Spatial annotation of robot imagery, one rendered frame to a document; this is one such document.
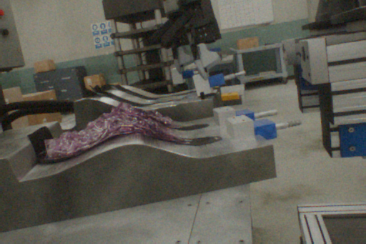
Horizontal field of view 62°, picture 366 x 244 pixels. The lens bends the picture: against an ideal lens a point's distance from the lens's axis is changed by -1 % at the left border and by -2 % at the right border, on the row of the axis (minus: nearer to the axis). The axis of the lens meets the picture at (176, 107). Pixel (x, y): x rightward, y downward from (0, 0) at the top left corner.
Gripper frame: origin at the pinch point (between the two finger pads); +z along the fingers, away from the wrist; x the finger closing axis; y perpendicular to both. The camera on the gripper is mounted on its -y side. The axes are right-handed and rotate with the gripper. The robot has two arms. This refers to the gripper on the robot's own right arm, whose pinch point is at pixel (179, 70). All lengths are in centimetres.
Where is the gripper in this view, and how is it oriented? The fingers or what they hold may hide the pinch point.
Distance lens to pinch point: 112.6
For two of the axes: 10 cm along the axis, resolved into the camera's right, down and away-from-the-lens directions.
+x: 2.0, -2.0, 9.6
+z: 1.7, 9.7, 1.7
